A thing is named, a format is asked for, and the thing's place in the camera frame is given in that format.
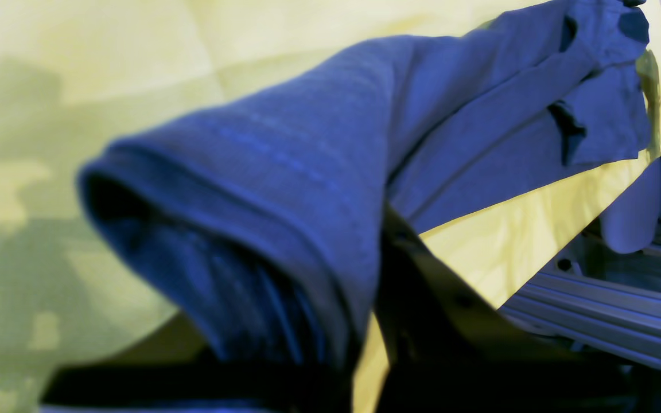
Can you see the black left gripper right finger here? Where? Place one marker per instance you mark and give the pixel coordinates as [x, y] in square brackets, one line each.
[450, 351]

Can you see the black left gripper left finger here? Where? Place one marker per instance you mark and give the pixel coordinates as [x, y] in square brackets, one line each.
[174, 370]

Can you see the dark grey T-shirt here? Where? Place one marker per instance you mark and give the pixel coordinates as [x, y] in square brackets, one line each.
[261, 218]

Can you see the yellow table cloth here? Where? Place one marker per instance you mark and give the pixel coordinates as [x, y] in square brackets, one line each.
[76, 74]

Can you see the aluminium table frame profile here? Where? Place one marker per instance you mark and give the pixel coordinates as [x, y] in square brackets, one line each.
[614, 318]

